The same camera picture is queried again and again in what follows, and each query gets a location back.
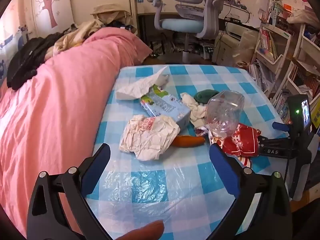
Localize grey blue office chair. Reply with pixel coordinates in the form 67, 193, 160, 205
147, 0, 231, 65

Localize khaki jacket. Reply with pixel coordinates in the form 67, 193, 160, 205
90, 4, 133, 27

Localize blue checked plastic tablecloth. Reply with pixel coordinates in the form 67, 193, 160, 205
86, 64, 288, 240

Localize blue milk carton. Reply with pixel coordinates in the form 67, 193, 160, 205
139, 84, 192, 131

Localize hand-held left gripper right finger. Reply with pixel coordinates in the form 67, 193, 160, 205
209, 144, 293, 240

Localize white book rack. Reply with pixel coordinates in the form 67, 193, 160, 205
250, 20, 320, 121

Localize dark green cloth ball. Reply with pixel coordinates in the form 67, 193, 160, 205
194, 89, 220, 105

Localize white drawer cabinet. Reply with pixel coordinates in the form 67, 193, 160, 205
212, 31, 241, 66

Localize white tissue wad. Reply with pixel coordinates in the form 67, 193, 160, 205
180, 92, 208, 127

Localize white tissue paper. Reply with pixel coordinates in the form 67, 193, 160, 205
116, 66, 171, 101

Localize pink blanket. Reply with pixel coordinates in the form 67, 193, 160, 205
0, 26, 153, 238

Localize white red-print paper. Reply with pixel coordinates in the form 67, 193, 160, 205
119, 114, 181, 161

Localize clear plastic bag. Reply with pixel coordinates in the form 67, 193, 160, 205
232, 29, 260, 67

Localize black clothes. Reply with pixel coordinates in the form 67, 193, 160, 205
7, 32, 67, 91

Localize wardrobe with tree decal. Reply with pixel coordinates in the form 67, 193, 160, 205
30, 0, 76, 35

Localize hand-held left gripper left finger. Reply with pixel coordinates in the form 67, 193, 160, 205
26, 143, 112, 240

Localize person's left hand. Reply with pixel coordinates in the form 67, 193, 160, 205
116, 220, 165, 240

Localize whale print curtain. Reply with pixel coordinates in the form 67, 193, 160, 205
0, 5, 36, 81

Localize clear plastic bottle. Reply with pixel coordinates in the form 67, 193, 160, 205
204, 90, 245, 140

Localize row of books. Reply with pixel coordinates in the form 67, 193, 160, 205
257, 0, 320, 123

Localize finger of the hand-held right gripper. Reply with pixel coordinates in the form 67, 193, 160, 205
255, 135, 296, 158
272, 121, 292, 133

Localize cream cloth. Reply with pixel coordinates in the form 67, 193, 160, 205
286, 8, 318, 26

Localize orange peel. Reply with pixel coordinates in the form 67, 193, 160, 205
172, 135, 206, 148

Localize red snack wrapper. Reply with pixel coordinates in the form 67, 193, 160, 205
208, 124, 262, 167

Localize beige clothes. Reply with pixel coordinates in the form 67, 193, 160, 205
53, 20, 106, 56

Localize white printer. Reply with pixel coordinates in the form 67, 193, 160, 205
225, 20, 260, 40

